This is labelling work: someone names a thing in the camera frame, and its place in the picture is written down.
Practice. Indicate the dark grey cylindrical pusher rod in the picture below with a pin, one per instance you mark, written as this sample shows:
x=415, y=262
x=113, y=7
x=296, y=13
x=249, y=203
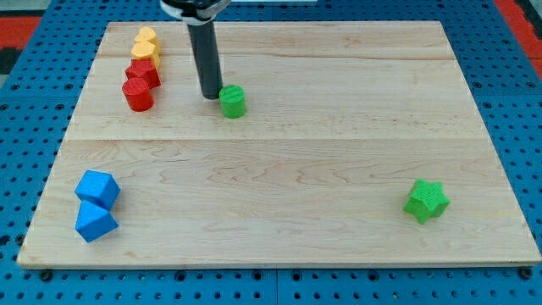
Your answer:
x=205, y=52

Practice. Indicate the yellow pentagon block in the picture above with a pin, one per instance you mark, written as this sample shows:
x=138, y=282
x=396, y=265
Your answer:
x=146, y=50

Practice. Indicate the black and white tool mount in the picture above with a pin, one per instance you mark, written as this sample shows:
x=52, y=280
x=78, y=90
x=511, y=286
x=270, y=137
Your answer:
x=202, y=10

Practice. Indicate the blue triangle block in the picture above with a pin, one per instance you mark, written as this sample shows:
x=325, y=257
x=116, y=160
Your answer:
x=94, y=221

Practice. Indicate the light wooden board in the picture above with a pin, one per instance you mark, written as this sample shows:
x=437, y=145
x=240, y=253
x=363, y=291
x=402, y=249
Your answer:
x=342, y=118

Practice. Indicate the red hexagon block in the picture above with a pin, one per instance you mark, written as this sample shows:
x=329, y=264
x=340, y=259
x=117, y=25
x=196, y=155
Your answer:
x=145, y=69

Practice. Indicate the blue cube block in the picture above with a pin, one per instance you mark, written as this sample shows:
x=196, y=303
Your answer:
x=98, y=187

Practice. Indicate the yellow heart block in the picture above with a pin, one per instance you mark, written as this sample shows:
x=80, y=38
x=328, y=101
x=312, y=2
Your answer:
x=147, y=34

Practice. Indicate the green cylinder block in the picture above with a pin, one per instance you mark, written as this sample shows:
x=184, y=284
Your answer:
x=232, y=101

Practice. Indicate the red cylinder block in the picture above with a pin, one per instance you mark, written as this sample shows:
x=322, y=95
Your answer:
x=138, y=95

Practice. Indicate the green star block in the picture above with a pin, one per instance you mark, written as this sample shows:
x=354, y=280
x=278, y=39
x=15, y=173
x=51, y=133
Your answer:
x=426, y=200

